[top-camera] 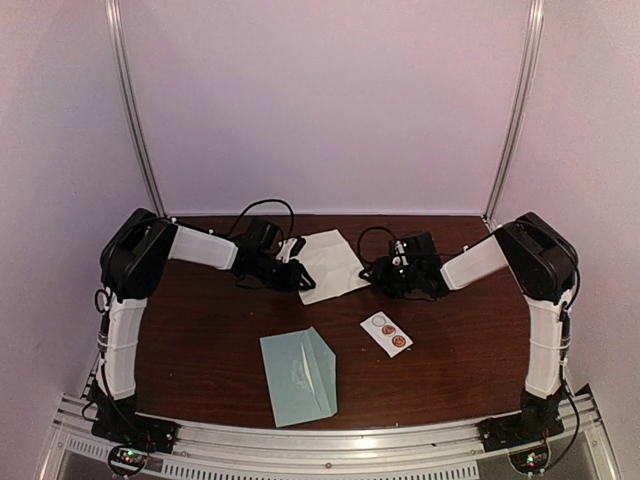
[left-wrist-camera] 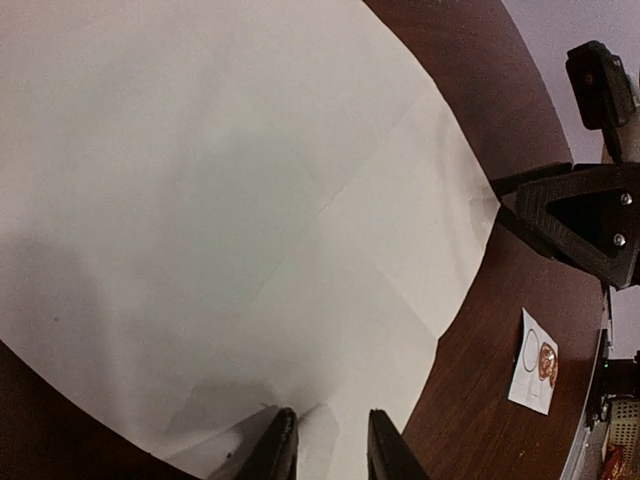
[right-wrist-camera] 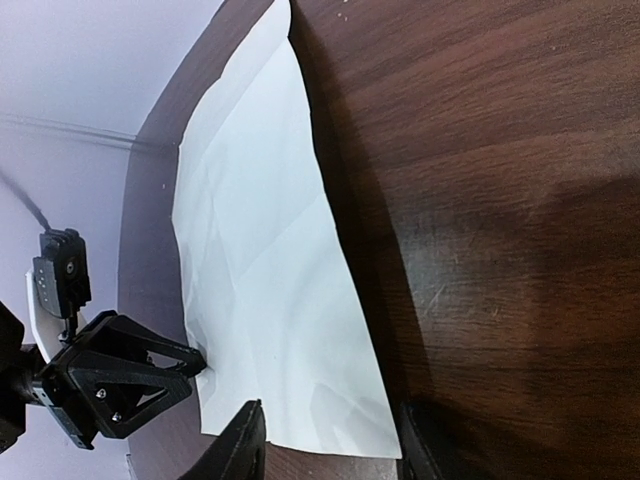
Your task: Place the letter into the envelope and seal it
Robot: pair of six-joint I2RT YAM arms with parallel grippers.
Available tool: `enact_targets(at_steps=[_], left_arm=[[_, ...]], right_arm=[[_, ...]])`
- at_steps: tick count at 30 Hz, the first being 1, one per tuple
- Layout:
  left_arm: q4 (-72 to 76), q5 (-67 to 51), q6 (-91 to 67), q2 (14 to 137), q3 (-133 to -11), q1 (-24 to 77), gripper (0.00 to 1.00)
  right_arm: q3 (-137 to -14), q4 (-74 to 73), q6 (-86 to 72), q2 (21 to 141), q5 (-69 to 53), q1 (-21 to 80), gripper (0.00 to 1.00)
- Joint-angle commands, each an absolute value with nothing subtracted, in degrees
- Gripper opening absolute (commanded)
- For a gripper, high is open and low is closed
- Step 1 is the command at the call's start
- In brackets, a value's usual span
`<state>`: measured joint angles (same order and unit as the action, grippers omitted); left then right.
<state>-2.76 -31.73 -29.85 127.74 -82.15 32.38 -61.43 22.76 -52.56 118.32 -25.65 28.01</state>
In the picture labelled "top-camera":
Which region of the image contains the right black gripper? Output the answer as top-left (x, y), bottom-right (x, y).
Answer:
top-left (360, 255), bottom-right (424, 298)

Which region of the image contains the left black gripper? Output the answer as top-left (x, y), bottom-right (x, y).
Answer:
top-left (253, 253), bottom-right (316, 294)

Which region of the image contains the white paper sheet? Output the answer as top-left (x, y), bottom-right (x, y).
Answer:
top-left (296, 229), bottom-right (369, 305)

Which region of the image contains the light blue envelope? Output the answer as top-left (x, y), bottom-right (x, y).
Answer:
top-left (260, 327), bottom-right (338, 428)

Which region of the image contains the beige decorated letter paper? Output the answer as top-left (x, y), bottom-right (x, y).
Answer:
top-left (300, 343), bottom-right (319, 395)

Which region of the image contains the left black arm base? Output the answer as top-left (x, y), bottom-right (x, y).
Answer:
top-left (88, 381), bottom-right (178, 454)

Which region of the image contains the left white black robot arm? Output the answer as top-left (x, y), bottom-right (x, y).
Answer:
top-left (93, 208), bottom-right (316, 444)

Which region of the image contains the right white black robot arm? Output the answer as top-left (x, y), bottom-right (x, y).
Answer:
top-left (359, 212), bottom-right (581, 442)

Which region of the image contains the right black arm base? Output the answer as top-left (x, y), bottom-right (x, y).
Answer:
top-left (477, 380), bottom-right (566, 452)

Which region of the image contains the white seal sticker sheet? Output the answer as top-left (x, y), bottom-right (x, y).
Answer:
top-left (360, 311), bottom-right (413, 358)

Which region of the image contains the right round circuit board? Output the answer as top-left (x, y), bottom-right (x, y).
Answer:
top-left (509, 447), bottom-right (549, 475)

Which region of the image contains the round circuit board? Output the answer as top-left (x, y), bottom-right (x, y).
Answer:
top-left (107, 445), bottom-right (150, 477)
top-left (509, 447), bottom-right (549, 475)

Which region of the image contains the left round circuit board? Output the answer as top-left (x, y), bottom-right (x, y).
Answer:
top-left (107, 445), bottom-right (150, 477)

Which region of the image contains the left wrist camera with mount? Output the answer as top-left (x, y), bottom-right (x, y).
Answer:
top-left (276, 236), bottom-right (306, 263)

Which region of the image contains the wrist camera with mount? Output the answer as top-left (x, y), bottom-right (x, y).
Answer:
top-left (390, 239), bottom-right (415, 270)
top-left (276, 236), bottom-right (306, 263)

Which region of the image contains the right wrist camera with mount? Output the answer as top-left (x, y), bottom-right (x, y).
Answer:
top-left (390, 239), bottom-right (415, 270)

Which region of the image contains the right black braided cable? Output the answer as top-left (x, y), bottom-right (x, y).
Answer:
top-left (356, 226), bottom-right (396, 271)

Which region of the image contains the black braided cable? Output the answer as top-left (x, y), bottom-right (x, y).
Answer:
top-left (356, 226), bottom-right (396, 271)
top-left (227, 198), bottom-right (296, 241)

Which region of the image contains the left black braided cable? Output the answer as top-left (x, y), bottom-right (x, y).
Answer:
top-left (227, 198), bottom-right (296, 241)

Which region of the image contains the front aluminium rail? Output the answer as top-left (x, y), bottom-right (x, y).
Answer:
top-left (36, 395), bottom-right (620, 479)

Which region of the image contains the right aluminium frame post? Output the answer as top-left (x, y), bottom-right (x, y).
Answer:
top-left (483, 0), bottom-right (545, 230)

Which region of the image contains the aluminium frame post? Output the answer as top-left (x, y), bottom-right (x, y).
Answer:
top-left (104, 0), bottom-right (166, 216)
top-left (483, 0), bottom-right (545, 230)

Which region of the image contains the left aluminium frame post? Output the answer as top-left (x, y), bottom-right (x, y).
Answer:
top-left (104, 0), bottom-right (166, 216)

